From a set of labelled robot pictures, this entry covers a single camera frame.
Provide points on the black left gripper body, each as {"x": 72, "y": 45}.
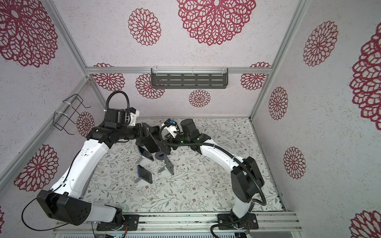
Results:
{"x": 149, "y": 143}

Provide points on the blue edged phone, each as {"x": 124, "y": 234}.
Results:
{"x": 145, "y": 153}

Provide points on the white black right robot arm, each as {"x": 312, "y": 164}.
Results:
{"x": 246, "y": 179}

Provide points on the dark round stand centre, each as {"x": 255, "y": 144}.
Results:
{"x": 161, "y": 156}

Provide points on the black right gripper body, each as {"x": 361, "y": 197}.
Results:
{"x": 175, "y": 143}

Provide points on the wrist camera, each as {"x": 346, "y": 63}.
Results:
{"x": 115, "y": 118}
{"x": 171, "y": 127}

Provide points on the white stand front left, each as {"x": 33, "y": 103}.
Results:
{"x": 139, "y": 182}

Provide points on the green phone right stand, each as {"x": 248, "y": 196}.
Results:
{"x": 169, "y": 163}

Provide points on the grey slotted wall shelf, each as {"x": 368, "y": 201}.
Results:
{"x": 189, "y": 78}

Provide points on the blue phone front stand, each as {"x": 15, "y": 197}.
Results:
{"x": 145, "y": 174}

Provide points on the black phone purple edge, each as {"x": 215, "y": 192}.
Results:
{"x": 152, "y": 143}

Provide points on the aluminium front rail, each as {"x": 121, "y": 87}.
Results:
{"x": 193, "y": 224}

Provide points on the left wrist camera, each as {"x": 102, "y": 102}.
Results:
{"x": 115, "y": 118}

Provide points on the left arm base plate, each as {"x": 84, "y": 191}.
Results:
{"x": 120, "y": 223}

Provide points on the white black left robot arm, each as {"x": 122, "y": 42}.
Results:
{"x": 62, "y": 201}

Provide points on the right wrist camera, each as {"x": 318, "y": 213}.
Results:
{"x": 171, "y": 127}

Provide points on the silver white stand right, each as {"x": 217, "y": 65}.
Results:
{"x": 162, "y": 170}

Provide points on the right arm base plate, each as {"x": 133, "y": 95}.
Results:
{"x": 230, "y": 222}

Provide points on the silver stand upper left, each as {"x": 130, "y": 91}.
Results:
{"x": 143, "y": 161}

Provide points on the black wire wall rack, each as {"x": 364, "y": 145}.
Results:
{"x": 63, "y": 117}

